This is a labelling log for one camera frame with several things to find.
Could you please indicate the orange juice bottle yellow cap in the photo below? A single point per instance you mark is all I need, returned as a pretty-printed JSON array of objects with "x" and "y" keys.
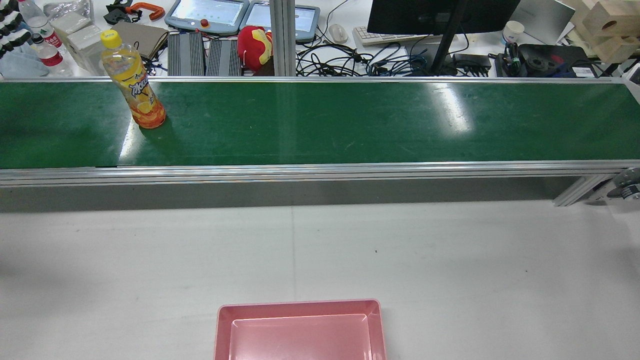
[{"x": 135, "y": 85}]

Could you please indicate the green conveyor belt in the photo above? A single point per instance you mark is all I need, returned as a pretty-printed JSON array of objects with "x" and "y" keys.
[
  {"x": 300, "y": 173},
  {"x": 320, "y": 125}
]

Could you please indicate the brown paper bag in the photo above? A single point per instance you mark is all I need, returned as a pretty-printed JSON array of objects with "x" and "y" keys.
[{"x": 142, "y": 39}]

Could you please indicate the grey finned metal box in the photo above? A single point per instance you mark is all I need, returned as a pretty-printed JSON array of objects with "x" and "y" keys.
[
  {"x": 186, "y": 54},
  {"x": 224, "y": 57}
]

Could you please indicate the wooden blocks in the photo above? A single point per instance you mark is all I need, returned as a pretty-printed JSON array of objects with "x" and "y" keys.
[{"x": 607, "y": 27}]

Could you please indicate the pink plastic basket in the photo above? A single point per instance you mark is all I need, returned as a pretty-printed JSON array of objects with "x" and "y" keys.
[{"x": 300, "y": 335}]

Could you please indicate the black monitor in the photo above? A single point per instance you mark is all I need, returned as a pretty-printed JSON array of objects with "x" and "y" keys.
[{"x": 425, "y": 15}]

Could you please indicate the clear water bottle red label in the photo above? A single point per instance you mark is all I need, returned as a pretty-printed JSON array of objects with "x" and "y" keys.
[
  {"x": 42, "y": 26},
  {"x": 50, "y": 55}
]

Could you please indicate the black monitor stand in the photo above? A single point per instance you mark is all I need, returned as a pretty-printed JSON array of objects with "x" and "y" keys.
[{"x": 447, "y": 40}]

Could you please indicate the black power adapter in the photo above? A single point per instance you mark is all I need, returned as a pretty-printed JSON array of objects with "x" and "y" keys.
[{"x": 471, "y": 61}]

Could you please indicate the white cardboard box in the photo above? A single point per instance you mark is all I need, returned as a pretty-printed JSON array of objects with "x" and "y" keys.
[{"x": 87, "y": 47}]

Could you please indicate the orange clamp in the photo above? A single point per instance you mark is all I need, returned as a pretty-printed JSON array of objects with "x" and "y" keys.
[{"x": 150, "y": 10}]

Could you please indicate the red yellow plush toy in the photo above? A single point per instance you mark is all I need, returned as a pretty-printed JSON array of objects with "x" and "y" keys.
[{"x": 252, "y": 47}]

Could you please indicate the aluminium profile post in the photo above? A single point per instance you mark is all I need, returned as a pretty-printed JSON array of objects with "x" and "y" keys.
[{"x": 282, "y": 35}]

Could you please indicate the white computer mouse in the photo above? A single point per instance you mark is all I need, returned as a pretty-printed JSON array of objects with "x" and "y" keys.
[{"x": 338, "y": 33}]

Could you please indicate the black equipment case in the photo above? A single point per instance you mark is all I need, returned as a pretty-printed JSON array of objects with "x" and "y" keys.
[{"x": 550, "y": 57}]

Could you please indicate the white keyboard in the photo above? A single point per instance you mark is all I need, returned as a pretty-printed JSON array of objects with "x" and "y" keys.
[{"x": 385, "y": 36}]

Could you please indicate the white paper cup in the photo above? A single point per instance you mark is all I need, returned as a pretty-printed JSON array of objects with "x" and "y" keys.
[{"x": 513, "y": 32}]

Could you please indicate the grey laptop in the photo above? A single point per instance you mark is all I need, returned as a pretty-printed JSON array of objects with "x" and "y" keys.
[{"x": 542, "y": 20}]

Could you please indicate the blue cloth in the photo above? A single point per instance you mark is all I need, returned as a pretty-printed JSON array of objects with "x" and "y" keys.
[{"x": 20, "y": 65}]

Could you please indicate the grey teach pendant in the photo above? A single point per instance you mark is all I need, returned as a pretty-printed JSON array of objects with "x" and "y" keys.
[
  {"x": 207, "y": 12},
  {"x": 260, "y": 17}
]

